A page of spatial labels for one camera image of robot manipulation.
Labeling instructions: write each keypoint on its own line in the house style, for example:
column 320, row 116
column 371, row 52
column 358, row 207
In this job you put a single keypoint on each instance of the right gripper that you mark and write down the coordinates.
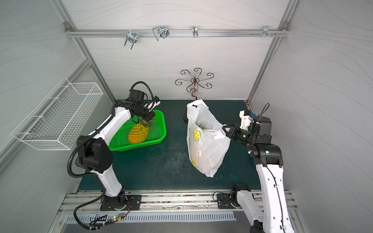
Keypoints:
column 231, row 131

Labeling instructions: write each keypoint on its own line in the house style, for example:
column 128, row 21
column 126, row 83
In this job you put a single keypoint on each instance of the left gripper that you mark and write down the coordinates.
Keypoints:
column 148, row 116

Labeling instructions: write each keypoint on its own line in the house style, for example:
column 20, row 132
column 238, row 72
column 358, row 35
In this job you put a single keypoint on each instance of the white plastic bag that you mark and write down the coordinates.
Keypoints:
column 207, row 143

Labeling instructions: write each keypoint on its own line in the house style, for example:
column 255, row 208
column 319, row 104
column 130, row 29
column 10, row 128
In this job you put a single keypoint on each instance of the pineapple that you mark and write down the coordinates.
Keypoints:
column 140, row 131

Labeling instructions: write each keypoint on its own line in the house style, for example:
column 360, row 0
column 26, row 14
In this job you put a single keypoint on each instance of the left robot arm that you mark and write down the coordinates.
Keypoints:
column 93, row 150

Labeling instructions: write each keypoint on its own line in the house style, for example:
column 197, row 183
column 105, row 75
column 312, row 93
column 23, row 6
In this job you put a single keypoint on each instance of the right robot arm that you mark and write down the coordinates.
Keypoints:
column 273, row 217

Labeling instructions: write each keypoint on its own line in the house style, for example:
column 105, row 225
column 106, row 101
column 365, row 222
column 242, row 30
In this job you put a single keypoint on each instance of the green plastic basket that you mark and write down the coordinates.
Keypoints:
column 156, row 134

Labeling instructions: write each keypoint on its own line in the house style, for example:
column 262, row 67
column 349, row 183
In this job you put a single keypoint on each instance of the green table mat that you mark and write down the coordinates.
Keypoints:
column 166, row 166

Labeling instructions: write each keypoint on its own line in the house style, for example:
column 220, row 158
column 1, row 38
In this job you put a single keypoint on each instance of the metal U-bolt clamp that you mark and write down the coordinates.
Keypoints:
column 131, row 38

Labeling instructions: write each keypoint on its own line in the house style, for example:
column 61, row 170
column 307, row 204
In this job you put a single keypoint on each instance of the metal U-bolt hook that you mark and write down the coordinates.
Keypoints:
column 160, row 32

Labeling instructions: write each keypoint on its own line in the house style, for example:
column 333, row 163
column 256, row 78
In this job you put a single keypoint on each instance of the right metal hook clamp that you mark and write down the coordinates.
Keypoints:
column 266, row 32

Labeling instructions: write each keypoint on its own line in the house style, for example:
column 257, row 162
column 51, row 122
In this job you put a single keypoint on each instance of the left controller board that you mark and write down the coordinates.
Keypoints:
column 117, row 217

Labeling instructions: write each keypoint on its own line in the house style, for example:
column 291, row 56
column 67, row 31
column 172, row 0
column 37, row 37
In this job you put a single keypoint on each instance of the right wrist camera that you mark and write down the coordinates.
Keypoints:
column 247, row 119

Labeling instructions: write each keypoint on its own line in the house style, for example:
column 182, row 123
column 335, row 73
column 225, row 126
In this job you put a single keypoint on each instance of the white vented cable duct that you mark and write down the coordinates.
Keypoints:
column 137, row 217

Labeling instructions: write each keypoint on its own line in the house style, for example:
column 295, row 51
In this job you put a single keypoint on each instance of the white wire basket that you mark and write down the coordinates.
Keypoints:
column 58, row 120

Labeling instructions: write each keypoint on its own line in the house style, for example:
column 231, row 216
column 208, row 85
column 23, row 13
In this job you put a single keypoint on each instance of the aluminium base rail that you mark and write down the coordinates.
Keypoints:
column 156, row 200

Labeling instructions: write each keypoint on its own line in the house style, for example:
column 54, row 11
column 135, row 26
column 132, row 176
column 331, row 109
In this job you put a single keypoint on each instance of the small metal bracket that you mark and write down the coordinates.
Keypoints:
column 195, row 31

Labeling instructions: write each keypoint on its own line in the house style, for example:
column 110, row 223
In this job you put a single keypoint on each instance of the aluminium cross rail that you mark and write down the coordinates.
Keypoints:
column 174, row 33

